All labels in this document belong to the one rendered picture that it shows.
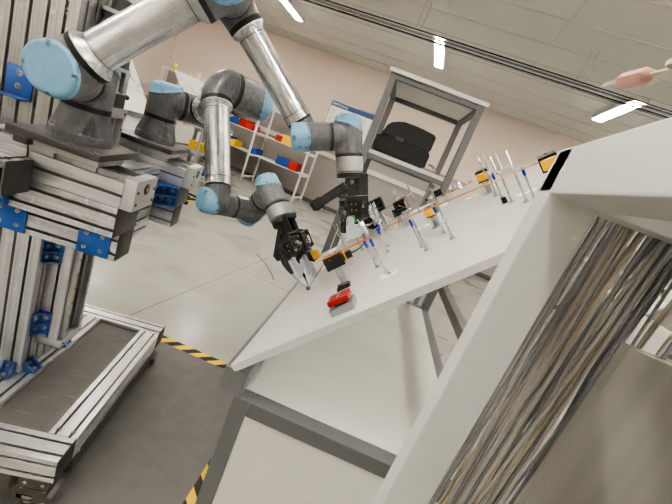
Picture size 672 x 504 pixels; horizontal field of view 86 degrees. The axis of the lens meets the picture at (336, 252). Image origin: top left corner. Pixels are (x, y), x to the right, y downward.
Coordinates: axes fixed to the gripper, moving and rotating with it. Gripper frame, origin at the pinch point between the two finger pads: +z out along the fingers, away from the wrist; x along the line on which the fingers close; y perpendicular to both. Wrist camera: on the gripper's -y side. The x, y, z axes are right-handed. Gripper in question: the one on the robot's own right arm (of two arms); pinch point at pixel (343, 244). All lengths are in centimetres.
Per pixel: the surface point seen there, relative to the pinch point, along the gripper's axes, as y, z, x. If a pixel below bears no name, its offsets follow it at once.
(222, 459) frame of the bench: -29, 48, -27
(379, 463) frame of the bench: 8, 45, -30
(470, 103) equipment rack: 60, -55, 83
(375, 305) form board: 7.1, 7.7, -32.1
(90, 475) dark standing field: -94, 85, 9
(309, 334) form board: -6.7, 14.5, -30.4
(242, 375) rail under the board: -22.5, 25.0, -28.3
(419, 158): 38, -31, 95
